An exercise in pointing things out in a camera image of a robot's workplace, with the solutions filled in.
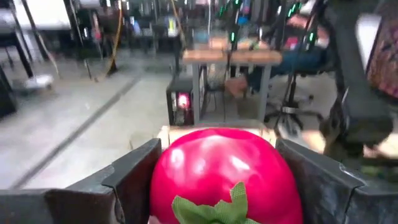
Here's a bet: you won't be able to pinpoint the wooden top workbench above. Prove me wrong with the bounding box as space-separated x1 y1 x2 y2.
182 37 283 125

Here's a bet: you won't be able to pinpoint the colourful screen monitor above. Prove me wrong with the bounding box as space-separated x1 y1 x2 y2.
366 0 398 99

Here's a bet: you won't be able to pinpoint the black computer tower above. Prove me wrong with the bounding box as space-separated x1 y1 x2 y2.
166 77 195 127

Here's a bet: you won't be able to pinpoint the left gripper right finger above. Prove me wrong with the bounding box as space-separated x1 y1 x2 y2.
275 138 398 224

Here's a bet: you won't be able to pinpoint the black office chair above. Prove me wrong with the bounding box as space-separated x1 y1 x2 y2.
264 46 324 131

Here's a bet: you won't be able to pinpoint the red tomato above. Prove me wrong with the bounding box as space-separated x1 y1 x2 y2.
149 127 304 224

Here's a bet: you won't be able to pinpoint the person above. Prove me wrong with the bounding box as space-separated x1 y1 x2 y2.
248 15 330 94

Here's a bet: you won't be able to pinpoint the yellow cable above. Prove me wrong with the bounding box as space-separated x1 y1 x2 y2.
96 0 124 82

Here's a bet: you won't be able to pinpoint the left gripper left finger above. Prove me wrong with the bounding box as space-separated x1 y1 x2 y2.
0 138 163 224

